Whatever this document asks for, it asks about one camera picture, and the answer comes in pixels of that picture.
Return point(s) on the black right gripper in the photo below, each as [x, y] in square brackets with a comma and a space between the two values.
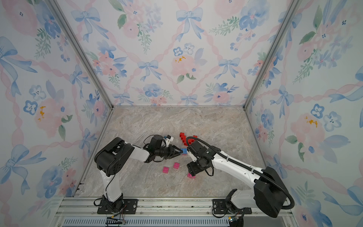
[192, 169]

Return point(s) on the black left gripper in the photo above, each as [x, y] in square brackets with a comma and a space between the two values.
[171, 152]

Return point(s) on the pink 2x2 lego brick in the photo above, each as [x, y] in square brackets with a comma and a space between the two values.
[190, 176]
[165, 170]
[176, 165]

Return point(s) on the blue 2x4 lego brick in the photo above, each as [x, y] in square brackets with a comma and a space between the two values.
[184, 151]

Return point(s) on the red 2x4 lego brick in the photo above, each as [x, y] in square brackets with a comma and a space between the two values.
[185, 141]

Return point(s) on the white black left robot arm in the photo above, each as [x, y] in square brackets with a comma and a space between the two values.
[112, 158]

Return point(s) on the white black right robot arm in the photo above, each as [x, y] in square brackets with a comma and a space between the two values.
[266, 191]

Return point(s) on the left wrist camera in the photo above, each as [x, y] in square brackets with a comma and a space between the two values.
[169, 139]

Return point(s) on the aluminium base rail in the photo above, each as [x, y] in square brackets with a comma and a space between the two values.
[163, 212]

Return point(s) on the aluminium corner post left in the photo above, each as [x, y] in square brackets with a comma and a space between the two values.
[65, 26]

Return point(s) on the aluminium corner post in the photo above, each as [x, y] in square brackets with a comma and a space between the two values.
[65, 26]
[290, 13]

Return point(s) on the aluminium corner post right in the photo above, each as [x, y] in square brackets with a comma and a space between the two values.
[290, 13]

